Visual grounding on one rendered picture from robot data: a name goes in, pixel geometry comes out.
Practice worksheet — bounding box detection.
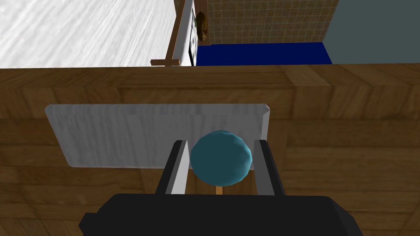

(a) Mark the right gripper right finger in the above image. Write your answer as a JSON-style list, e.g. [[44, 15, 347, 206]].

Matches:
[[253, 139, 286, 196]]

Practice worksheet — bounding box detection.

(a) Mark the wooden framed wall picture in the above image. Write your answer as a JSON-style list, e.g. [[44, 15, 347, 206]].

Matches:
[[151, 0, 212, 67]]

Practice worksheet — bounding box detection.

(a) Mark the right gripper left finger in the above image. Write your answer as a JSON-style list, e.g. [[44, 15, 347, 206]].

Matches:
[[155, 140, 191, 195]]

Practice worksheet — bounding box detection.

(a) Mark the pale grey drawer front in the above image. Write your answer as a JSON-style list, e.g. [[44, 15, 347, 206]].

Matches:
[[44, 104, 271, 171]]

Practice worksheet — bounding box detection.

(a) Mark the teal ball knob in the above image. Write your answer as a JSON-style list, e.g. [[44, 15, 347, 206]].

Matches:
[[189, 130, 253, 195]]

